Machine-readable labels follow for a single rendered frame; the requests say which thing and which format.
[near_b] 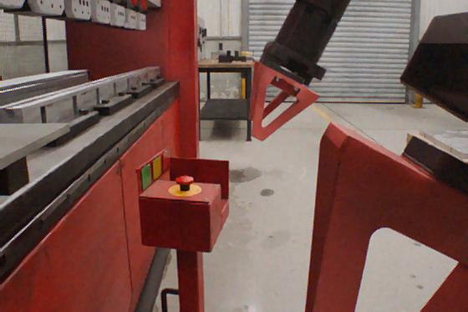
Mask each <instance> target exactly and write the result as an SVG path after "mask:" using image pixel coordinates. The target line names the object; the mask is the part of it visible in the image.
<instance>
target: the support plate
mask: <svg viewBox="0 0 468 312"><path fill-rule="evenodd" d="M68 132H69V124H0V170H2V169H3V168H4V167H7V166H9V165H10V164H12V163H14V162H15V161H17V160H19V159H20V158H24V157H25V156H27V155H29V154H30V153H32V152H33V151H35V150H37V149H38V148H40V147H41V146H46V145H47V144H48V143H50V142H52V141H54V140H56V139H57V138H59V137H60V136H62V135H64V134H66V133H68Z"/></svg>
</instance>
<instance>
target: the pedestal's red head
mask: <svg viewBox="0 0 468 312"><path fill-rule="evenodd" d="M166 149H167V150H170V146H167V147H166V148H165V149H164V150H166ZM164 150H162V151H161V152H159V153H158V154H156V155H155V156H153V157H152V158H150V159H149V160H148V161H147V162H146V163H143V164H142V165H141V166H139V167H137V168H136V169H135V173H137V180H138V194H139V196H138V205H139V208H140V232H141V243H142V245H145V246H153V247H160V248H168V249H177V250H185V251H193V252H202V253H211V252H212V250H213V246H214V244H215V243H216V240H217V239H218V237H219V234H220V232H221V230H222V228H223V226H224V224H225V223H226V220H227V218H228V216H229V200H228V199H229V161H226V160H211V159H196V158H180V157H171V156H170V168H169V169H168V170H167V171H169V170H170V180H169V181H165V180H157V179H158V178H160V177H161V176H162V175H163V174H164V173H165V172H167V171H165V172H164V173H163V172H162V154H164ZM156 156H158V157H159V156H160V169H161V175H160V176H159V177H158V178H157V179H155V180H154V181H153V178H152V165H151V162H152V161H153V160H154V158H155V157H156ZM147 163H148V165H150V170H151V182H152V184H150V185H149V186H148V187H147V188H146V189H145V190H144V191H142V186H141V172H140V170H141V169H143V165H144V164H147ZM178 176H190V177H191V178H193V182H192V184H194V185H197V186H199V187H200V188H201V191H200V192H199V193H197V194H196V195H193V196H187V197H179V196H175V195H172V194H170V193H169V189H170V188H171V187H173V186H175V185H179V184H177V183H176V178H177V177H178Z"/></svg>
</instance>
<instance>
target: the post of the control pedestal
mask: <svg viewBox="0 0 468 312"><path fill-rule="evenodd" d="M176 261H177V280H178V293H179V301H180V312H205V311H204V276H203V253H202V252H193V251H185V250H176Z"/></svg>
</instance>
